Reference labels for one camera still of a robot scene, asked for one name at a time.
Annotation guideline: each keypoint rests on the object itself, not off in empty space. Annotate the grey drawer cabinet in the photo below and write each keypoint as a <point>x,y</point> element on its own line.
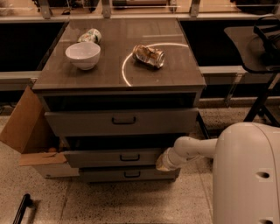
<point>119,82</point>

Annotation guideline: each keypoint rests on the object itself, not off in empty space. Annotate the black chair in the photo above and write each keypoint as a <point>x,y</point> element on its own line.
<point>231,56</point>

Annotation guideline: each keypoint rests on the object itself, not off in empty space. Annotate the grey drawer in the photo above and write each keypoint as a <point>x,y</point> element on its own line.
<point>122,122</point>
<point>126,173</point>
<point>112,158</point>

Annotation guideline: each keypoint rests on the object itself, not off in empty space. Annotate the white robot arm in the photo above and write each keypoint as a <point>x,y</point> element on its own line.
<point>246,171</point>

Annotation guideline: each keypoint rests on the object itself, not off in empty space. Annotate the grey top drawer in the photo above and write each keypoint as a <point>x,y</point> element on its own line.
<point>122,122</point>

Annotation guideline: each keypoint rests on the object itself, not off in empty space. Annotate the grey bottom drawer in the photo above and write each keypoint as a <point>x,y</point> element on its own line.
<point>126,173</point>

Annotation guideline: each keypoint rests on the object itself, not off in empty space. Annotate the white ceramic bowl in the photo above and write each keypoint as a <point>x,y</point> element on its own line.
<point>84,55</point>

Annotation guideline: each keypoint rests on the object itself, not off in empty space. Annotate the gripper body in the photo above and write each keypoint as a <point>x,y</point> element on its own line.
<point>168,159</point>

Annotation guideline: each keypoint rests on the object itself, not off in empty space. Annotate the crushed metal can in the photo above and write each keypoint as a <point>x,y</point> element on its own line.
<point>149,56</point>

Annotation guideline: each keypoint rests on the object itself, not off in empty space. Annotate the black bar on floor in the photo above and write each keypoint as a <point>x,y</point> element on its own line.
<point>25,202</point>

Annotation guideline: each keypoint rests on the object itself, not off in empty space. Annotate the open cardboard box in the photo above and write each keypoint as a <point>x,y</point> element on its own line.
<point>28,132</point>

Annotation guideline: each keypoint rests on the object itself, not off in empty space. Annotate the black bag on chair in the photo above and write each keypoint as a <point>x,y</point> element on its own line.
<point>269,40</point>

